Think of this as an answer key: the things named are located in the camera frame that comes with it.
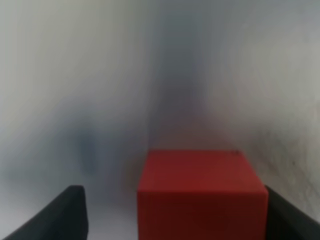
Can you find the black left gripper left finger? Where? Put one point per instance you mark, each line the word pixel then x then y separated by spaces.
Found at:
pixel 64 218

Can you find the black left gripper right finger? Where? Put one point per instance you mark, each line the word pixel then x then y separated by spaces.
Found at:
pixel 287 222

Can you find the red cube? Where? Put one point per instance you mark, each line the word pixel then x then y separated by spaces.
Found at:
pixel 200 195

